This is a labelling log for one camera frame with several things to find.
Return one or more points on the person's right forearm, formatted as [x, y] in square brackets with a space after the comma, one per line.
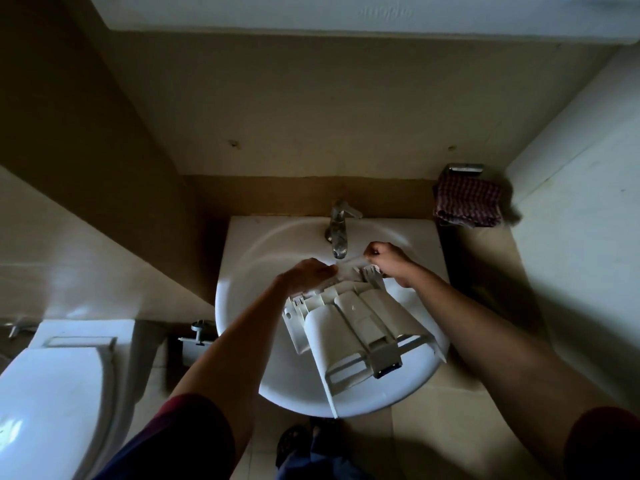
[510, 369]

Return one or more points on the metal toilet paper holder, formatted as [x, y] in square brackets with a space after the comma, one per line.
[198, 327]

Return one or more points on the white ceramic sink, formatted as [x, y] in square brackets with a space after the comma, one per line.
[285, 384]

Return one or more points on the person's left forearm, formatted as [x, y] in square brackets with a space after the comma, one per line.
[240, 359]

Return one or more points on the dark red shirt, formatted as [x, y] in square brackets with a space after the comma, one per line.
[175, 444]

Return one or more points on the metal faucet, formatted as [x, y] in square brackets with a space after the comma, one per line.
[339, 229]

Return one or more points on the person's left hand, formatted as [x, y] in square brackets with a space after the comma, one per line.
[307, 277]

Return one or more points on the white toilet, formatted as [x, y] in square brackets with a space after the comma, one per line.
[55, 404]

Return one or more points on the chrome wall holder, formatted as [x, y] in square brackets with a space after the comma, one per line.
[465, 168]

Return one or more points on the blue jeans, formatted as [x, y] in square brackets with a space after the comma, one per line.
[325, 464]

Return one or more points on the person's right hand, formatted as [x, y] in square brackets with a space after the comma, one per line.
[392, 259]

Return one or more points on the metal wall valve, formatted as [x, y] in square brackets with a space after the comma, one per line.
[15, 329]

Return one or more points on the red checkered cloth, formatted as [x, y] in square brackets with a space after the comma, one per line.
[467, 199]

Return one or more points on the white framed mirror cabinet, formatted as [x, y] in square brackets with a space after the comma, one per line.
[350, 14]

